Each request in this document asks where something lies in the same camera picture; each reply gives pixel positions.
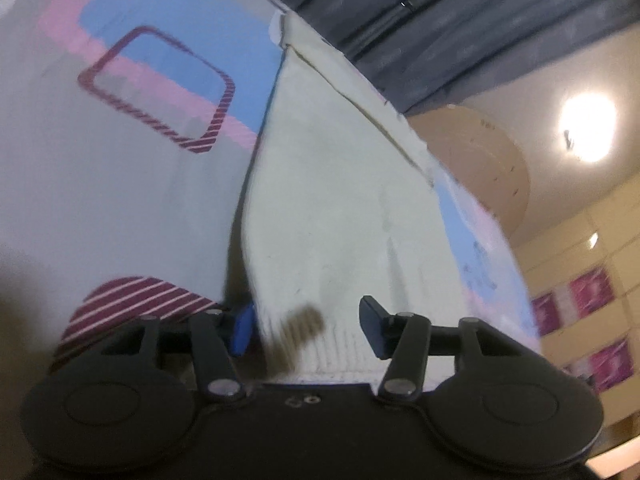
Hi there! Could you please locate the patterned bed sheet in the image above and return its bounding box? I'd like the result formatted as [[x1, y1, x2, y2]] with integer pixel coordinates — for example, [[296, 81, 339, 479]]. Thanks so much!
[[0, 0, 543, 386]]

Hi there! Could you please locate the cream knitted sweater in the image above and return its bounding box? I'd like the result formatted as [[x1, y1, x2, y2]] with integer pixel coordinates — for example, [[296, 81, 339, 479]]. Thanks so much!
[[220, 10, 467, 386]]

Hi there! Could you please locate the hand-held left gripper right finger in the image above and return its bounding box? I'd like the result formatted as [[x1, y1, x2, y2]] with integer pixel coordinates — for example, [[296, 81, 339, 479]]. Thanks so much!
[[359, 296, 532, 403]]

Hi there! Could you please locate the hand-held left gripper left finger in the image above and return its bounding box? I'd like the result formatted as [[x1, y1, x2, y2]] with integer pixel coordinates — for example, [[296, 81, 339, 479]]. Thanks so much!
[[97, 305, 257, 403]]

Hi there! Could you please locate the blue-grey window curtain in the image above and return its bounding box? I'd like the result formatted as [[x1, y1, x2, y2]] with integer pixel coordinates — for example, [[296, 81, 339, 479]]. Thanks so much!
[[235, 0, 640, 113]]

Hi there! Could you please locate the cream tiled cabinet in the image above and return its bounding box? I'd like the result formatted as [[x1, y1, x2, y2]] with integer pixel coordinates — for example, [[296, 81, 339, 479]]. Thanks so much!
[[510, 172, 640, 426]]

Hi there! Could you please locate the cream curved headboard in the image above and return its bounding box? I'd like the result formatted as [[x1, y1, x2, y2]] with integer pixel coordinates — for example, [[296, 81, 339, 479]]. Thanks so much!
[[407, 104, 531, 235]]

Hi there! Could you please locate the glowing wall lamp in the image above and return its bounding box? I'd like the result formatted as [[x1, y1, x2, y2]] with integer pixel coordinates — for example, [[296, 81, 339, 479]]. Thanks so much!
[[557, 91, 619, 164]]

